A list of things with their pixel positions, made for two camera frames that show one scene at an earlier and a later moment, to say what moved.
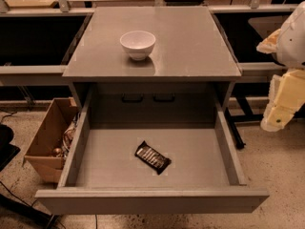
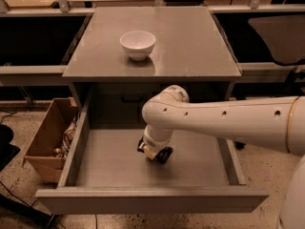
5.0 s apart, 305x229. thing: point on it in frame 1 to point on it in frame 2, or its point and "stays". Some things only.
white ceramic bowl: [138, 43] stays
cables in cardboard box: [67, 139] stays
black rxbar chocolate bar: [152, 157] to [162, 156]
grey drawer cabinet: [152, 59] stays
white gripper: [292, 45] to [152, 144]
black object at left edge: [7, 149] stays
